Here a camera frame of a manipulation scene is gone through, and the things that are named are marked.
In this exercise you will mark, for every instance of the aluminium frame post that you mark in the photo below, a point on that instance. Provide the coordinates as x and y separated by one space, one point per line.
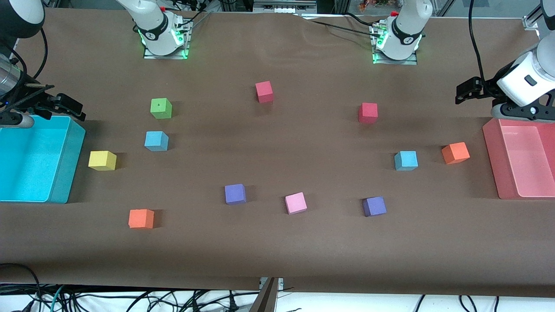
342 6

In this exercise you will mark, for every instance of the cyan plastic bin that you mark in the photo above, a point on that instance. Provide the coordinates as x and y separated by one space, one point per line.
26 160

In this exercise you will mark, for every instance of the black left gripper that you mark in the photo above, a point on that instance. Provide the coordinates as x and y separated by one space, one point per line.
487 88

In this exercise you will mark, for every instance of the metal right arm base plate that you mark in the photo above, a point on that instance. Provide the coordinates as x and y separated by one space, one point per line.
167 56

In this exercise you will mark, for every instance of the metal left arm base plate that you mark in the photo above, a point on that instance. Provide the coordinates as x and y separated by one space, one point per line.
394 62

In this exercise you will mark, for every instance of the pink plastic bin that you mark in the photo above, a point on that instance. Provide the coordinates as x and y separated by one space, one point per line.
529 160

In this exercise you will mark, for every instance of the grey equipment box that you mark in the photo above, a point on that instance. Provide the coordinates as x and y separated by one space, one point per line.
282 6

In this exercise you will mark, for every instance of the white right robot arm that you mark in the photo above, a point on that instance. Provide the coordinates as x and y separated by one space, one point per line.
151 26

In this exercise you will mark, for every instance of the purple foam block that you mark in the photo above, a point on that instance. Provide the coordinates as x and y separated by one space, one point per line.
235 194
374 206

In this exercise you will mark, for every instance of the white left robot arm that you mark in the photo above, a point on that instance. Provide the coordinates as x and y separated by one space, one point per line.
405 30

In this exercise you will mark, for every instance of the brown table cover sheet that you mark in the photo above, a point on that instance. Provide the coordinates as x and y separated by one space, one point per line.
277 251

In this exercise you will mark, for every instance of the colourful objects pile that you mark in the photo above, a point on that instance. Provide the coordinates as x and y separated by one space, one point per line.
373 4

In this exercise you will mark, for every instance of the red foam block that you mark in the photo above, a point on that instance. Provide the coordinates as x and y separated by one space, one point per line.
264 92
367 113

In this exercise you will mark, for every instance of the light blue foam block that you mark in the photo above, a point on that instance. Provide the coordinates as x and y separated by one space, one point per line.
406 160
156 141

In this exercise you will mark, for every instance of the dark metal bar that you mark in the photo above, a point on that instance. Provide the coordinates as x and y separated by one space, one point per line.
265 301

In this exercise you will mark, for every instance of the pink foam block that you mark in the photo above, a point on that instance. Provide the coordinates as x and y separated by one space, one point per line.
296 203

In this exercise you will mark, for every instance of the orange foam block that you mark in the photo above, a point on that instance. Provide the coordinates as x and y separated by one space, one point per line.
455 153
141 219

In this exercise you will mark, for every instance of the aluminium frame profile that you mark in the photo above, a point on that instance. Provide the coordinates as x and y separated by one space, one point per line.
531 21

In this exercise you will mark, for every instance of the small metal bracket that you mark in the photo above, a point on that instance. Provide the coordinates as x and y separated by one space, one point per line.
281 284

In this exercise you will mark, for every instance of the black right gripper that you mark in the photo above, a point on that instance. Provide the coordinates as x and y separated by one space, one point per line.
31 99

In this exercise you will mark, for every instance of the green foam block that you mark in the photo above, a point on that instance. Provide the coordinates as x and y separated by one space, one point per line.
161 108

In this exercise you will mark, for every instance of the yellow foam block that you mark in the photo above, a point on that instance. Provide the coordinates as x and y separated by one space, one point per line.
102 160

